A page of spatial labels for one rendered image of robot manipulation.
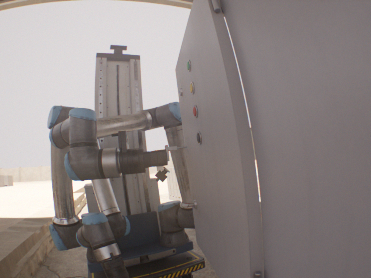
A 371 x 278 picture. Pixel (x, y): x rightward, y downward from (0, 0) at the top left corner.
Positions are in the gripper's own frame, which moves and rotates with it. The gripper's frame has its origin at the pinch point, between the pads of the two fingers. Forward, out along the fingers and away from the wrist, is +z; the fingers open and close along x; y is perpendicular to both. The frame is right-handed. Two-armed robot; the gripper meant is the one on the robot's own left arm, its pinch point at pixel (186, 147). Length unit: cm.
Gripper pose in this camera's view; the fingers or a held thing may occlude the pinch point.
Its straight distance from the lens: 60.4
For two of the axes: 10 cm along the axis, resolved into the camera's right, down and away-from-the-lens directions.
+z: 9.8, -1.0, 1.8
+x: 1.6, -1.5, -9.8
